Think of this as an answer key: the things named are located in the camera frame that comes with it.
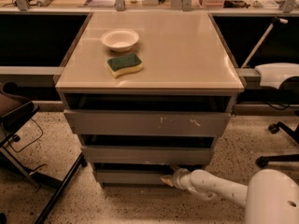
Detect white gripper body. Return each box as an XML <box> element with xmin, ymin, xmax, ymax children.
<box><xmin>172</xmin><ymin>168</ymin><xmax>193</xmax><ymax>190</ymax></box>

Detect grey bottom drawer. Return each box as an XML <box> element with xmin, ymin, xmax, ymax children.
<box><xmin>94</xmin><ymin>171</ymin><xmax>164</xmax><ymax>186</ymax></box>

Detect grey drawer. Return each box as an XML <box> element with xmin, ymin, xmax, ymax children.
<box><xmin>64</xmin><ymin>109</ymin><xmax>231</xmax><ymax>137</ymax></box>
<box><xmin>81</xmin><ymin>146</ymin><xmax>213</xmax><ymax>165</ymax></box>
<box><xmin>94</xmin><ymin>171</ymin><xmax>164</xmax><ymax>186</ymax></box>

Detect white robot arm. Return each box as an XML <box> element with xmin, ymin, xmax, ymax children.
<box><xmin>161</xmin><ymin>168</ymin><xmax>299</xmax><ymax>224</ymax></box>

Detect grey middle drawer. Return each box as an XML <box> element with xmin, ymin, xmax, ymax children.
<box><xmin>81</xmin><ymin>146</ymin><xmax>213</xmax><ymax>165</ymax></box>

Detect grey drawer cabinet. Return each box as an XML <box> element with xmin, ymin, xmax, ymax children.
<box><xmin>56</xmin><ymin>10</ymin><xmax>244</xmax><ymax>175</ymax></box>

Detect grey top drawer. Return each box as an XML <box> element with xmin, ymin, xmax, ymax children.
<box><xmin>64</xmin><ymin>109</ymin><xmax>231</xmax><ymax>137</ymax></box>

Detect black office chair base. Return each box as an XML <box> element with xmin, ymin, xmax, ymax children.
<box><xmin>252</xmin><ymin>110</ymin><xmax>299</xmax><ymax>169</ymax></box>

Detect green yellow sponge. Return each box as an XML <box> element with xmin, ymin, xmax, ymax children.
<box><xmin>107</xmin><ymin>53</ymin><xmax>143</xmax><ymax>77</ymax></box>

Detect white chair armrest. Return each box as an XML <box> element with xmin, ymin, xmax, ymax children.
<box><xmin>255</xmin><ymin>63</ymin><xmax>299</xmax><ymax>90</ymax></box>

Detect white bowl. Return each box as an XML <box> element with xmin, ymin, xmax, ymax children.
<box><xmin>101</xmin><ymin>29</ymin><xmax>139</xmax><ymax>52</ymax></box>

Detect black chair on left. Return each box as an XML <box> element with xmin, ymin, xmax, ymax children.
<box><xmin>0</xmin><ymin>81</ymin><xmax>88</xmax><ymax>224</ymax></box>

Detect white stick with black tip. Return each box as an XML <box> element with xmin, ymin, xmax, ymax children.
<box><xmin>241</xmin><ymin>17</ymin><xmax>289</xmax><ymax>68</ymax></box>

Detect black floor cable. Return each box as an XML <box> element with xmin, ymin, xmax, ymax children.
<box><xmin>7</xmin><ymin>118</ymin><xmax>44</xmax><ymax>154</ymax></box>

